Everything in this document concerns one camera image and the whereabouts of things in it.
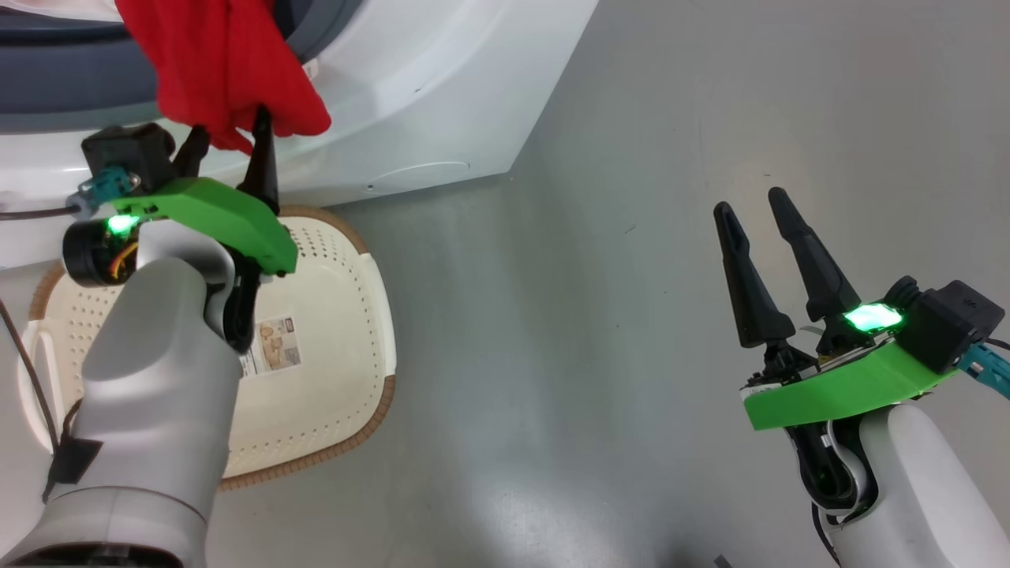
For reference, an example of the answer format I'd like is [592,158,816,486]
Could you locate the cream laundry basket brown rim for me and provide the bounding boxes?
[17,207,397,491]

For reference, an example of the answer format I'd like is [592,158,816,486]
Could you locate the teal connector camera cable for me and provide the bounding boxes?
[957,339,1010,399]
[0,166,143,222]

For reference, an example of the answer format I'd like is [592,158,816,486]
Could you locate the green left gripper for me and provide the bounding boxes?
[62,106,300,287]

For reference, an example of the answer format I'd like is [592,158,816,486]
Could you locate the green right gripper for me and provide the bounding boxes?
[713,186,961,432]

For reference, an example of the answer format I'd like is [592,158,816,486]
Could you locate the white front-load washing machine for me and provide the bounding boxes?
[0,0,600,269]

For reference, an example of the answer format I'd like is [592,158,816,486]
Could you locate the teal connector left camera cable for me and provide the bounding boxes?
[0,166,143,222]

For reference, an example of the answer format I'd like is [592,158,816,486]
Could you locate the paper product label in basket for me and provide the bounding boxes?
[239,316,302,378]

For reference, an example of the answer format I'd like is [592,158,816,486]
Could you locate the red jersey with team lettering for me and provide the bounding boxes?
[114,0,332,155]

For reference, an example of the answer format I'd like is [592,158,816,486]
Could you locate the round white filter cover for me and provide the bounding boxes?
[367,162,471,193]

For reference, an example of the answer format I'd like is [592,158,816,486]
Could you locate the teal connector right camera cable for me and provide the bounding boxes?
[957,339,1010,399]

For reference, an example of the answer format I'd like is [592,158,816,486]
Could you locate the black arm cable with tape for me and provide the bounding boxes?
[0,298,105,506]

